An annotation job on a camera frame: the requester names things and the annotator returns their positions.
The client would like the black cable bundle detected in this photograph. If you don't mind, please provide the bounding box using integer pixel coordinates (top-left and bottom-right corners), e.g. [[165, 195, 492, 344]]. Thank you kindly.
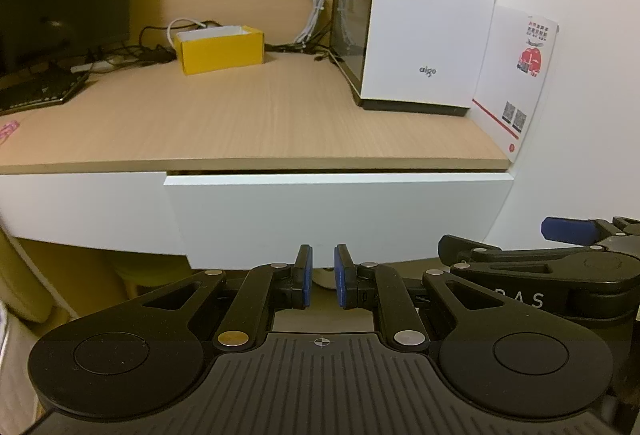
[[87, 20, 177, 67], [264, 40, 335, 64]]

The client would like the white power strip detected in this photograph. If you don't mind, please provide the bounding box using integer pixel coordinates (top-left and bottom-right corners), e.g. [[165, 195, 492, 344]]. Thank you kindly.
[[70, 59, 112, 74]]

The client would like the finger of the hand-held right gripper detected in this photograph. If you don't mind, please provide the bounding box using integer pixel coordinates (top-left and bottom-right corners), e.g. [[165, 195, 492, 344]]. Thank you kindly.
[[438, 235, 587, 290], [541, 216, 640, 247]]

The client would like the white printed leaflet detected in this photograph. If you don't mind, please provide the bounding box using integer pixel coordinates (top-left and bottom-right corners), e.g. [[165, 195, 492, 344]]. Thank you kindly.
[[471, 5, 560, 164]]

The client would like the black keyboard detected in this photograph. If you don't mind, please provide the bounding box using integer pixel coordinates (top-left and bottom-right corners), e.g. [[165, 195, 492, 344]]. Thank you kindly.
[[0, 62, 92, 116]]

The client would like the white drawer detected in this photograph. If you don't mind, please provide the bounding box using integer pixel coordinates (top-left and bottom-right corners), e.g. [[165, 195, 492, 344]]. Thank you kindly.
[[164, 172, 516, 272]]

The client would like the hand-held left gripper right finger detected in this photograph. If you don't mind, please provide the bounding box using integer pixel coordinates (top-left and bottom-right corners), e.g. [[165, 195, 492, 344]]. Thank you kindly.
[[333, 244, 505, 354]]

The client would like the yellow cardboard box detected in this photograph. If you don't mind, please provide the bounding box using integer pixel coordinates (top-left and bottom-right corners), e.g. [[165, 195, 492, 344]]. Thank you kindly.
[[173, 25, 265, 77]]

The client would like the white desk panel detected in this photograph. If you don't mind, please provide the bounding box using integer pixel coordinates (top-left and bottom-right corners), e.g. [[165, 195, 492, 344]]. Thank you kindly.
[[0, 172, 187, 257]]

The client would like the white looped cable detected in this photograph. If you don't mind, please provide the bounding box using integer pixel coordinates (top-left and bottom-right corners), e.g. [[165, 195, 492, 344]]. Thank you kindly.
[[167, 18, 207, 47]]

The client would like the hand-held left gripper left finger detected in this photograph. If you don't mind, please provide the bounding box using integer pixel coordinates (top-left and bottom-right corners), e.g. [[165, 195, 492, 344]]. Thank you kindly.
[[142, 244, 314, 352]]

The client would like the white computer case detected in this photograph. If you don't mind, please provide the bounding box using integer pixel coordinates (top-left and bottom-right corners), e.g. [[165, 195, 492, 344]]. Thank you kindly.
[[330, 0, 505, 112]]

